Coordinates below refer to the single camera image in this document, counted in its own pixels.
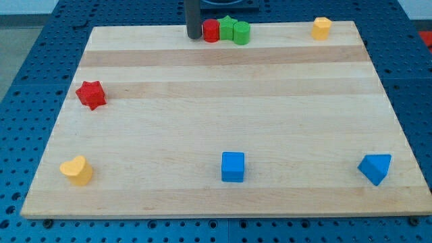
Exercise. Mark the green star block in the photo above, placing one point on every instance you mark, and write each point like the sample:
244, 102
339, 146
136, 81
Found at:
226, 28

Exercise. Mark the red star block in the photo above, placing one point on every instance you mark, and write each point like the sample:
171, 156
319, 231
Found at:
91, 94

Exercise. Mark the blue cube block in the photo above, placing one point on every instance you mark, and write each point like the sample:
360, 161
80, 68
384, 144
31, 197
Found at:
232, 166

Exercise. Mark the light wooden board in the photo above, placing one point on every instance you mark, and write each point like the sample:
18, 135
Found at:
303, 111

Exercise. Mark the red cylinder block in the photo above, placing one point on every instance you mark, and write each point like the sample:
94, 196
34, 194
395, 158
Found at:
210, 30

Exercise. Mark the green cylinder block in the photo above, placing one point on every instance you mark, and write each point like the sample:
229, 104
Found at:
241, 33

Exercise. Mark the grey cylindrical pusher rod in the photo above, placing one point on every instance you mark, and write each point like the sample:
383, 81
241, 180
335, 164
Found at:
193, 18

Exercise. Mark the yellow hexagon block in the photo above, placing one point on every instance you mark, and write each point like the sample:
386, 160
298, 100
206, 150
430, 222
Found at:
321, 28

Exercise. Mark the yellow heart block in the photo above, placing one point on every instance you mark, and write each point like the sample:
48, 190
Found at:
78, 171

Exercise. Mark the blue triangle block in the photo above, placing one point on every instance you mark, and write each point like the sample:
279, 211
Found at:
375, 167

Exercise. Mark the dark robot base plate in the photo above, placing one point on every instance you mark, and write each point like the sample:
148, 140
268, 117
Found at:
229, 4

